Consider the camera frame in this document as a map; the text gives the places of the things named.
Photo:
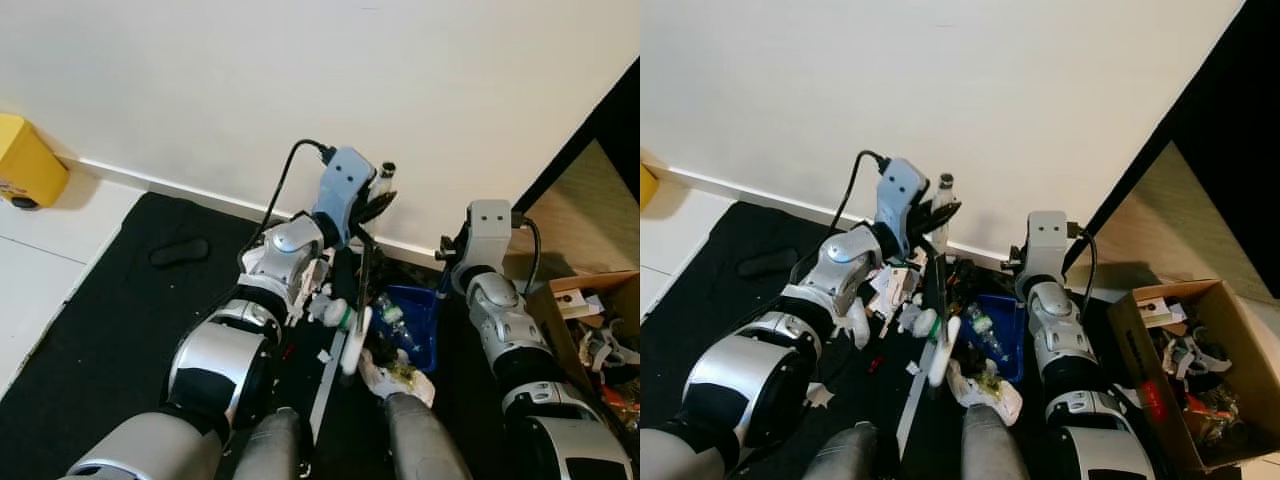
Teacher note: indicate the blue plastic dustpan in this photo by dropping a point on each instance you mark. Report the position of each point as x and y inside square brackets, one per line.
[428, 320]
[1010, 320]

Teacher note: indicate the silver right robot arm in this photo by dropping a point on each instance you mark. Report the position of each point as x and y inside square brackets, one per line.
[500, 320]
[1055, 320]

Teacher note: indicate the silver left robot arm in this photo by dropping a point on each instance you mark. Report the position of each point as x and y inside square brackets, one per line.
[215, 365]
[755, 385]

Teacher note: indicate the clear plastic bottle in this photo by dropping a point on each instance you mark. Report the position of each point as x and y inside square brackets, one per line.
[980, 325]
[392, 318]

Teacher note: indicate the white bottle green cap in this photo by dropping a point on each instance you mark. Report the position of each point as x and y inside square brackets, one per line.
[335, 312]
[918, 322]

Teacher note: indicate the open cardboard box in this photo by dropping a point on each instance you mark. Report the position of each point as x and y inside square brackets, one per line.
[1130, 350]
[548, 330]

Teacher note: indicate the white card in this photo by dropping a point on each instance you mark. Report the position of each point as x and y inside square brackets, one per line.
[1160, 312]
[572, 304]

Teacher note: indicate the grey right robot leg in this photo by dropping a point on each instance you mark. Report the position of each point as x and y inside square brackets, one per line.
[1003, 450]
[425, 445]

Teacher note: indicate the grey robot leg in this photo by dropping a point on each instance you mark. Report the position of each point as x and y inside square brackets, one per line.
[842, 455]
[425, 445]
[268, 450]
[1003, 450]

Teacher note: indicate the yellow plastic bin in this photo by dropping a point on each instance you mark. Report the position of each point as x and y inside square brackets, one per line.
[30, 160]
[648, 188]

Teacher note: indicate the grey left robot leg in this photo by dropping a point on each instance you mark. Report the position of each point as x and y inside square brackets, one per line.
[842, 455]
[268, 450]

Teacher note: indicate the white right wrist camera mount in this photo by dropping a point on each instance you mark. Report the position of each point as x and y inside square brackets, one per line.
[1045, 245]
[485, 235]

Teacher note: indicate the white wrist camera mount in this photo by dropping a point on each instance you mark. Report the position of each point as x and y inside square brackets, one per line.
[485, 235]
[345, 185]
[1045, 245]
[900, 195]

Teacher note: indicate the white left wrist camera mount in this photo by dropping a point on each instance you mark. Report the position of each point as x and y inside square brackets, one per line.
[345, 185]
[900, 195]

